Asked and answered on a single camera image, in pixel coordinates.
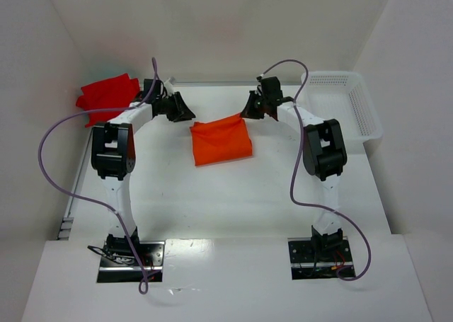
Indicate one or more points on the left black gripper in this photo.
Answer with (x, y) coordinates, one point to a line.
(173, 106)

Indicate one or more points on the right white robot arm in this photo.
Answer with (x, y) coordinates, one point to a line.
(321, 152)

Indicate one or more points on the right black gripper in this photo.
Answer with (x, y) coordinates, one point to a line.
(260, 103)

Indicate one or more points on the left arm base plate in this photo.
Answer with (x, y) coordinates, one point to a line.
(119, 267)

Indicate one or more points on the folded red t shirt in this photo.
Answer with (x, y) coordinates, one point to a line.
(116, 92)

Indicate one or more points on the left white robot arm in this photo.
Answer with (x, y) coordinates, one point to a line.
(113, 157)

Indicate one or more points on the orange t shirt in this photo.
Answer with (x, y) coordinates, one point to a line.
(220, 141)

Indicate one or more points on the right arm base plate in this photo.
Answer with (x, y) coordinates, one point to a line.
(306, 264)

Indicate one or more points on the white plastic basket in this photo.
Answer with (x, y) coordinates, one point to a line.
(343, 95)

